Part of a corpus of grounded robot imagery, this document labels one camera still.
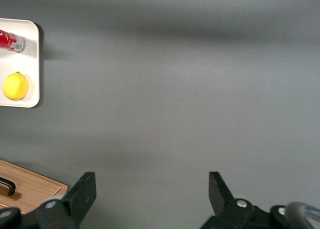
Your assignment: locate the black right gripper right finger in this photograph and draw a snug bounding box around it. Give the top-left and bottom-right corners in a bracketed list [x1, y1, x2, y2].
[199, 171, 276, 229]

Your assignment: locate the beige plastic tray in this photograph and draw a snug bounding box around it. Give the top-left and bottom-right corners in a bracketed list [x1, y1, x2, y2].
[0, 18, 41, 109]

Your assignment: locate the wooden drawer with black handle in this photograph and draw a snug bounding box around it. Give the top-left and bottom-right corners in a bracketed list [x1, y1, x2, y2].
[0, 162, 64, 213]

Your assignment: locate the yellow lemon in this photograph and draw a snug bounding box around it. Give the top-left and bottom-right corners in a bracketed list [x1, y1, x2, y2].
[2, 71, 30, 102]

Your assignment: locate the wooden drawer cabinet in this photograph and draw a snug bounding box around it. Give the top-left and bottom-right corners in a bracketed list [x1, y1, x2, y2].
[0, 158, 69, 215]

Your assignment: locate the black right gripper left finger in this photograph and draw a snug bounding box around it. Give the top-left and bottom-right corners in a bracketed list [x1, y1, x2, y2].
[24, 171, 98, 229]

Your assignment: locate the red soda can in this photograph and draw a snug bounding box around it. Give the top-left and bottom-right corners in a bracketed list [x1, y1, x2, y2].
[0, 28, 27, 54]

